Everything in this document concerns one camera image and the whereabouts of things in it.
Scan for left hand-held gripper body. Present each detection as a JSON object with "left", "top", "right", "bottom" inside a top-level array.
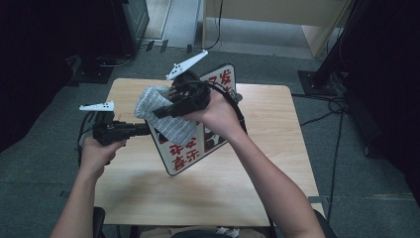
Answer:
[{"left": 78, "top": 100, "right": 135, "bottom": 146}]

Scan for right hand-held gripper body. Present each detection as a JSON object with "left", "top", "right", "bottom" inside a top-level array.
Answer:
[{"left": 165, "top": 49, "right": 211, "bottom": 118}]

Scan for grey striped cloth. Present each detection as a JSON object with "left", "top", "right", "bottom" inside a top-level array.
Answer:
[{"left": 133, "top": 84, "right": 198, "bottom": 147}]

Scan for panda print board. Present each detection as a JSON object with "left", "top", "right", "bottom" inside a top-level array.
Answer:
[{"left": 145, "top": 62, "right": 238, "bottom": 177}]

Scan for person's left hand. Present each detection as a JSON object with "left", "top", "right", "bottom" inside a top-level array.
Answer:
[{"left": 79, "top": 137, "right": 129, "bottom": 179}]

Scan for person's right hand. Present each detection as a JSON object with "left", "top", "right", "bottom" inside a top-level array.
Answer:
[{"left": 182, "top": 89, "right": 248, "bottom": 142}]

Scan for black stand base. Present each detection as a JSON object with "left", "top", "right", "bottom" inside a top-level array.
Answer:
[{"left": 67, "top": 54, "right": 115, "bottom": 84}]

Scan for black chair armrest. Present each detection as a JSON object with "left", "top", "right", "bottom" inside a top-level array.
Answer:
[
  {"left": 93, "top": 207, "right": 107, "bottom": 238},
  {"left": 313, "top": 209, "right": 338, "bottom": 238}
]

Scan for black computer case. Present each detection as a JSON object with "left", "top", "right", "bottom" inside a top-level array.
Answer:
[{"left": 112, "top": 0, "right": 151, "bottom": 56}]

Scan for dark curtain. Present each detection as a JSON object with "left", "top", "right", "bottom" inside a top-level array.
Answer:
[
  {"left": 343, "top": 0, "right": 420, "bottom": 199},
  {"left": 0, "top": 0, "right": 115, "bottom": 153}
]

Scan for light wooden cabinet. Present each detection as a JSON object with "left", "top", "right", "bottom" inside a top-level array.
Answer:
[{"left": 201, "top": 0, "right": 351, "bottom": 59}]

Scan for person's dark clothing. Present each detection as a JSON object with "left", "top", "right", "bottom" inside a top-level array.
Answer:
[{"left": 171, "top": 230, "right": 229, "bottom": 238}]

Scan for black metal stand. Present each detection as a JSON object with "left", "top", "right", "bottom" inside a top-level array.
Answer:
[{"left": 297, "top": 0, "right": 374, "bottom": 97}]

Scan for left hand-held gripper cable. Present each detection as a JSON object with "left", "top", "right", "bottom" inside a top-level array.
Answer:
[{"left": 77, "top": 111, "right": 97, "bottom": 167}]

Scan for hand-held gripper cable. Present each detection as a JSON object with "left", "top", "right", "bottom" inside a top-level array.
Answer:
[
  {"left": 184, "top": 79, "right": 249, "bottom": 135},
  {"left": 77, "top": 111, "right": 97, "bottom": 167}
]

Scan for right hand-held gripper cable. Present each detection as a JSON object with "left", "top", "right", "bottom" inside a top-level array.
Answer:
[{"left": 184, "top": 79, "right": 249, "bottom": 135}]

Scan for black looped floor cable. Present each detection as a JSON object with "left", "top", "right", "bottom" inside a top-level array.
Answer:
[{"left": 96, "top": 53, "right": 135, "bottom": 69}]

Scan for black hanging cable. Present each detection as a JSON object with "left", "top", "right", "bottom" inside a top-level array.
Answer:
[{"left": 186, "top": 0, "right": 225, "bottom": 54}]

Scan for white strap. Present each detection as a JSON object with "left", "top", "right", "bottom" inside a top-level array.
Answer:
[{"left": 216, "top": 227, "right": 241, "bottom": 238}]

